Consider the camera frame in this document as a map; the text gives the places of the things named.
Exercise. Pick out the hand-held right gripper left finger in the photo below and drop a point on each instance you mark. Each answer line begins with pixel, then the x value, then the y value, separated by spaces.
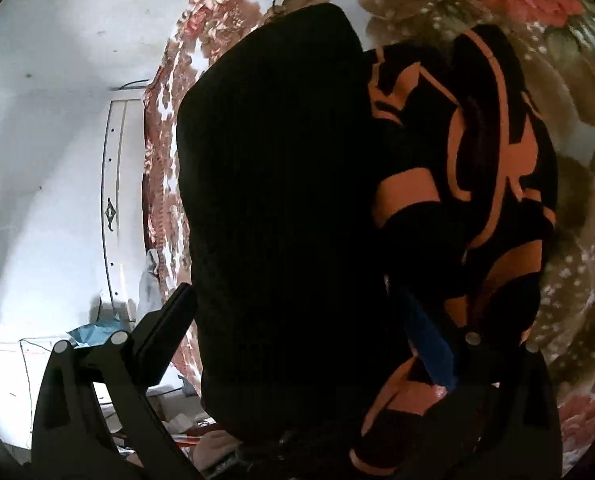
pixel 170 325

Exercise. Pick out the floral plush blanket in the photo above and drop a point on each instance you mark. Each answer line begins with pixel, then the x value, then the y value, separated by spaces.
pixel 570 110

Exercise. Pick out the black garment with orange pattern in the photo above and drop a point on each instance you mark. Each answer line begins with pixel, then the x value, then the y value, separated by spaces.
pixel 277 185

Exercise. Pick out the teal cloth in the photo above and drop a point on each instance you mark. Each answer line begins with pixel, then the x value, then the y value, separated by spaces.
pixel 95 335

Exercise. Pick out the white decorated headboard panel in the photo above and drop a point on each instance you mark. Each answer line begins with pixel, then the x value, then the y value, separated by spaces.
pixel 111 200

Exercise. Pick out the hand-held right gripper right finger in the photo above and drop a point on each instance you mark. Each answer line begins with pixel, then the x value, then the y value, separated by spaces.
pixel 433 342

